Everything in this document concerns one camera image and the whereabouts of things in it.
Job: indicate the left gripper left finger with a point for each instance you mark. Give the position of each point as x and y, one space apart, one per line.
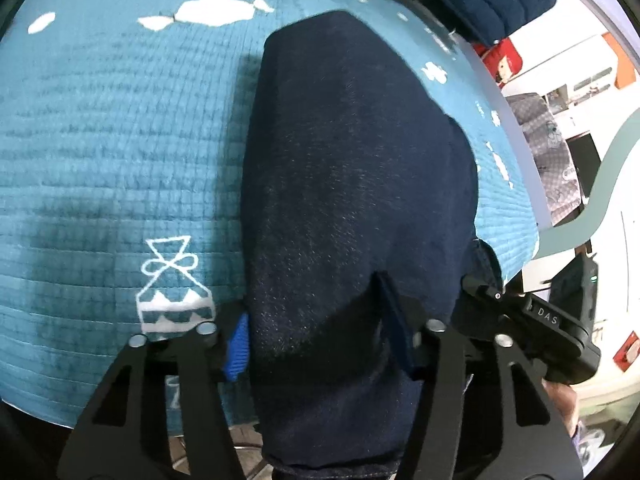
122 433

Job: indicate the teal quilted bed sheet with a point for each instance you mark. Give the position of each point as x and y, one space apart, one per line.
123 126

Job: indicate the person's hand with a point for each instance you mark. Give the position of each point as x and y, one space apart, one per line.
565 399

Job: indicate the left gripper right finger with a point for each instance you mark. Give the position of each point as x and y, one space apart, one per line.
482 413

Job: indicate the checkered covered table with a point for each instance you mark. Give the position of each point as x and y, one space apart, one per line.
551 154

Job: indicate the red cartoon bag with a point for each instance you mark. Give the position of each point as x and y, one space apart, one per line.
502 60

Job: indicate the dark denim shirt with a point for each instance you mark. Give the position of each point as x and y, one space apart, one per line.
358 190

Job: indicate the mint green bunk bed frame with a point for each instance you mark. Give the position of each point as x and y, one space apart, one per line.
578 231

